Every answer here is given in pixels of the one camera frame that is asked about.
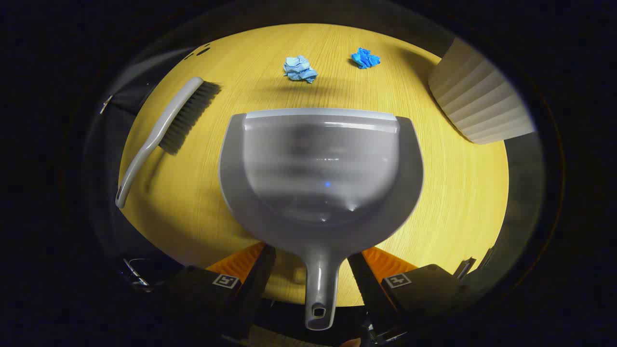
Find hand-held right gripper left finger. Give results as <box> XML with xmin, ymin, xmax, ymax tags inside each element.
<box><xmin>161</xmin><ymin>242</ymin><xmax>277</xmax><ymax>338</ymax></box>

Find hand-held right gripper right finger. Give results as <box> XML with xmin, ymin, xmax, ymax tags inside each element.
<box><xmin>348</xmin><ymin>248</ymin><xmax>464</xmax><ymax>333</ymax></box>

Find grey plastic dustpan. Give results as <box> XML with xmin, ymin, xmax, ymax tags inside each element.
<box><xmin>218</xmin><ymin>108</ymin><xmax>425</xmax><ymax>331</ymax></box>

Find small grey broom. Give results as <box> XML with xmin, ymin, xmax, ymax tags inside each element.
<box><xmin>115</xmin><ymin>77</ymin><xmax>221</xmax><ymax>209</ymax></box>

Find light blue paper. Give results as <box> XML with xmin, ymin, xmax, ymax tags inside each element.
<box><xmin>283</xmin><ymin>55</ymin><xmax>319</xmax><ymax>84</ymax></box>

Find white ribbed garbage bin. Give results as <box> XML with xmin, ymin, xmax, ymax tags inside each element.
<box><xmin>428</xmin><ymin>38</ymin><xmax>536</xmax><ymax>145</ymax></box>

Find deep blue paper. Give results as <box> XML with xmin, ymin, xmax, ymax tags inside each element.
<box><xmin>350</xmin><ymin>47</ymin><xmax>381</xmax><ymax>69</ymax></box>

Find round yellow wooden desktop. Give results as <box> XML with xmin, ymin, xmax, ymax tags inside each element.
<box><xmin>118</xmin><ymin>23</ymin><xmax>510</xmax><ymax>307</ymax></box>

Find black desk edge clip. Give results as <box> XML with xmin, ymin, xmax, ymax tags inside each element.
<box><xmin>453</xmin><ymin>258</ymin><xmax>477</xmax><ymax>280</ymax></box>

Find thin white cable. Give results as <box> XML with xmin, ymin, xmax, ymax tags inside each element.
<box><xmin>122</xmin><ymin>258</ymin><xmax>151</xmax><ymax>290</ymax></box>

